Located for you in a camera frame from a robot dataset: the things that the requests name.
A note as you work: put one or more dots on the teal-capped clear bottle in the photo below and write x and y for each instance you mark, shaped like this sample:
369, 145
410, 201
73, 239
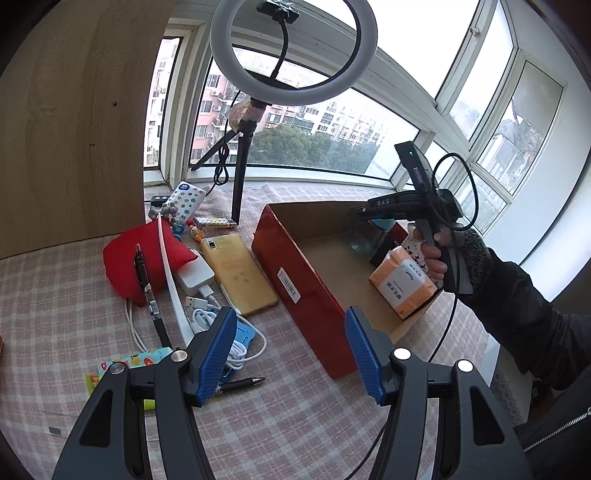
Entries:
369, 240

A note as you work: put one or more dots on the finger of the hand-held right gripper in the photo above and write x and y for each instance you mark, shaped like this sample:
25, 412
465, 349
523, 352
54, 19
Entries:
359, 212

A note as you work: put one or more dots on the red cardboard box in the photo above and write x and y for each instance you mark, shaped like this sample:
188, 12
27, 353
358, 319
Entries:
295, 258

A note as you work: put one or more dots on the beige paper tag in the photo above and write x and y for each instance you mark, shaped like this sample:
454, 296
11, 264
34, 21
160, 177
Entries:
239, 116

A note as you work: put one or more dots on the black phone holder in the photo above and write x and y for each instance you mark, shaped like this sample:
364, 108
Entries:
277, 9

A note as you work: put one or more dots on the white red-print tissue box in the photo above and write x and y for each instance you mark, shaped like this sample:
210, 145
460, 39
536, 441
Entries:
412, 243

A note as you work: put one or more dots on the pink checked tablecloth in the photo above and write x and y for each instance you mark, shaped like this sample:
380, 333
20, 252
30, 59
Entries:
286, 415

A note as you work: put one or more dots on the fruit-print packet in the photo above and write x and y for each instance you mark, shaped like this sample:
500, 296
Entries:
138, 359

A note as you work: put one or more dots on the yellow smartphone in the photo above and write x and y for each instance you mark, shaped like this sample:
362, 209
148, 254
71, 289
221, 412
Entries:
235, 272

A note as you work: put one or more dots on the white window frame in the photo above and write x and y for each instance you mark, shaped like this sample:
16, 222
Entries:
406, 92

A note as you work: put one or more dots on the white flat band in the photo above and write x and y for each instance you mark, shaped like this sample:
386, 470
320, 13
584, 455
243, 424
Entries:
168, 272

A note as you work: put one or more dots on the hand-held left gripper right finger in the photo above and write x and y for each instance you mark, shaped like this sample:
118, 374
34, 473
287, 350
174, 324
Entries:
364, 355

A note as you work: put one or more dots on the yellow lighter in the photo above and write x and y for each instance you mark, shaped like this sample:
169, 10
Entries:
217, 223

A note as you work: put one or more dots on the person's black jacket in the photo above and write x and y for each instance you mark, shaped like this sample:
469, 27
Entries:
563, 438

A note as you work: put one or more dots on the wooden cabinet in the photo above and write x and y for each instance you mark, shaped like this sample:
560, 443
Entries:
69, 115

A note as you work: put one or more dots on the red pouch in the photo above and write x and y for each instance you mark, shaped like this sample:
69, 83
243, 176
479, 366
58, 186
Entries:
124, 263

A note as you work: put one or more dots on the white charger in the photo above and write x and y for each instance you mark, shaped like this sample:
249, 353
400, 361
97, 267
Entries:
196, 277

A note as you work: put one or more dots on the person's right forearm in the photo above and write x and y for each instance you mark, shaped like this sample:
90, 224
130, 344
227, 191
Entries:
521, 323

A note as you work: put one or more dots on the person's right hand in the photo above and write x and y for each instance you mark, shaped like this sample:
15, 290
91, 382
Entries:
436, 258

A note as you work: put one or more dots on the polka-dot tissue pack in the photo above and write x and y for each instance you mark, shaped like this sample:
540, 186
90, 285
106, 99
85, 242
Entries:
187, 201

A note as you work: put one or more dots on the blue case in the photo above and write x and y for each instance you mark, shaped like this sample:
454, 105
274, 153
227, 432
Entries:
244, 334

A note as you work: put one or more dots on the black red pen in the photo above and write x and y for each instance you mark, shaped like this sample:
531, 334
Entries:
144, 286

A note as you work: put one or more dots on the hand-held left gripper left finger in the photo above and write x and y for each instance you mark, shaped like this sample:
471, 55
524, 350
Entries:
217, 355

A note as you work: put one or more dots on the black tripod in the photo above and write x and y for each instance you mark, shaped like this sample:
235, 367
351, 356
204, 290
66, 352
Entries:
239, 184

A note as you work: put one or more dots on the orange tissue pack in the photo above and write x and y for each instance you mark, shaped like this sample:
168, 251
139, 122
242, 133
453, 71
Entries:
401, 286

